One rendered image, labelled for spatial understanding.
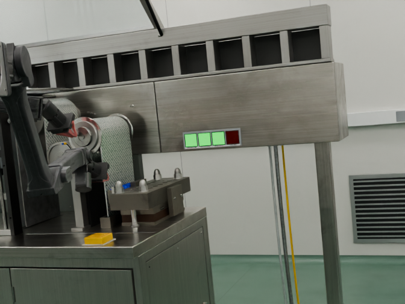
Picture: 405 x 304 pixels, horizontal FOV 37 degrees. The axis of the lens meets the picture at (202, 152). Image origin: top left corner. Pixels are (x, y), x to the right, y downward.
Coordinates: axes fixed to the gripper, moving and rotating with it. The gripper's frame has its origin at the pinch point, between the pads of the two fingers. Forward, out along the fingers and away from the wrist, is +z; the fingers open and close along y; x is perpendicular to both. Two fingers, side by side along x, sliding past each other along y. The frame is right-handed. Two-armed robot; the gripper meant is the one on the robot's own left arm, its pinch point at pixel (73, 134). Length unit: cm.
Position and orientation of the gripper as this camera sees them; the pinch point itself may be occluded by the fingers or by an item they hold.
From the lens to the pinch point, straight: 229.9
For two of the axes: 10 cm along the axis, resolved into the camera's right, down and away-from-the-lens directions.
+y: 9.1, -1.0, -4.0
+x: 1.3, -8.5, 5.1
